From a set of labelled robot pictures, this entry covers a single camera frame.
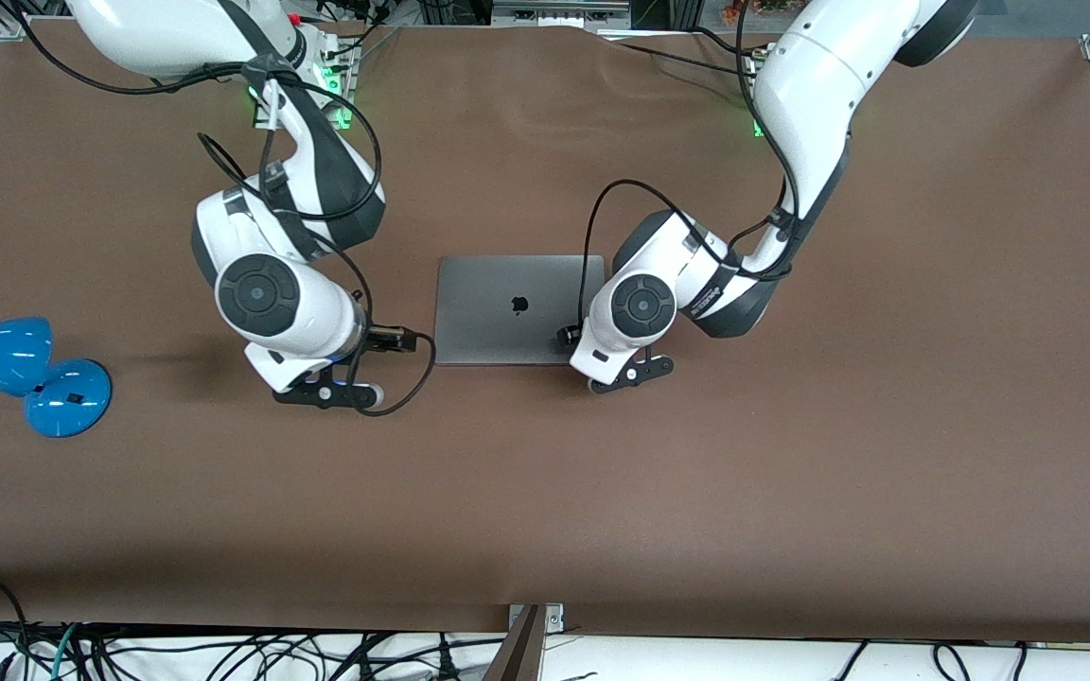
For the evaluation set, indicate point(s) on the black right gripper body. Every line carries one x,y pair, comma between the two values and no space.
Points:
386,339

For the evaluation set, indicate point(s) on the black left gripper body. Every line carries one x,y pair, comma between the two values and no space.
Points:
568,337

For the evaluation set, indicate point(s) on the grey laptop with black keyboard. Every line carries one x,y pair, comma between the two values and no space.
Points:
507,326

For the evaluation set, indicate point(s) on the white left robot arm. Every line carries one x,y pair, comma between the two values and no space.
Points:
810,85

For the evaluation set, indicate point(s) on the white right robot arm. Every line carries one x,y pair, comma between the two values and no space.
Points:
266,298

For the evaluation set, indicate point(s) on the brown table cover sheet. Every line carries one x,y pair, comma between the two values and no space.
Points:
545,492

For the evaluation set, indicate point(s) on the grey control box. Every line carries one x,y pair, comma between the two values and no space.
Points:
559,11

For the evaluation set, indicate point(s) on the blue desk lamp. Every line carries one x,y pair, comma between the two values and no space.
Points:
67,402

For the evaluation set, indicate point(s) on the orange background item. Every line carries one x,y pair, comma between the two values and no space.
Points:
730,9

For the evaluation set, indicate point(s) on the metal clamp bracket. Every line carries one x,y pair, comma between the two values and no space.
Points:
554,619

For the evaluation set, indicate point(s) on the aluminium camera post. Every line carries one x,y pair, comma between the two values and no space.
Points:
518,653

